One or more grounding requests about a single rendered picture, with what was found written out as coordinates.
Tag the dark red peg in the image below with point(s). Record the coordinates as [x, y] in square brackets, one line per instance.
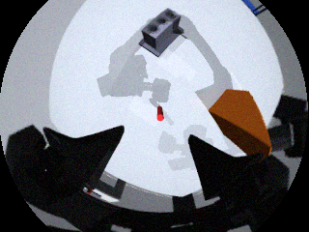
[159, 114]

